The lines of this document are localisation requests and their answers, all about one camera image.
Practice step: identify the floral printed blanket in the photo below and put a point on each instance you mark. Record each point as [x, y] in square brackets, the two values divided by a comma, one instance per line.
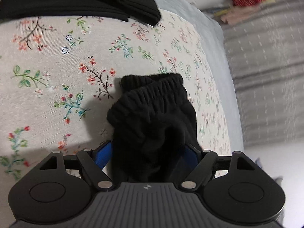
[59, 87]

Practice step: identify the grey patterned curtain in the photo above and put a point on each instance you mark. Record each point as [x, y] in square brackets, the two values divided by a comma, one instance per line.
[268, 71]

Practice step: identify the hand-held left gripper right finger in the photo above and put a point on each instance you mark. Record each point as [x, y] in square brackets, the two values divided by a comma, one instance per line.
[190, 153]

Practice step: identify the pink garment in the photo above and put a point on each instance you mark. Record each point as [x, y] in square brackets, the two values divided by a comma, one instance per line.
[237, 14]

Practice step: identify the black pants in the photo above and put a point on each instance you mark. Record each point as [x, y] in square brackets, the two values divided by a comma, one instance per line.
[152, 123]

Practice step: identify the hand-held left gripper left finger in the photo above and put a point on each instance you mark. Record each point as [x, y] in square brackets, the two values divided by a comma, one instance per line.
[102, 156]

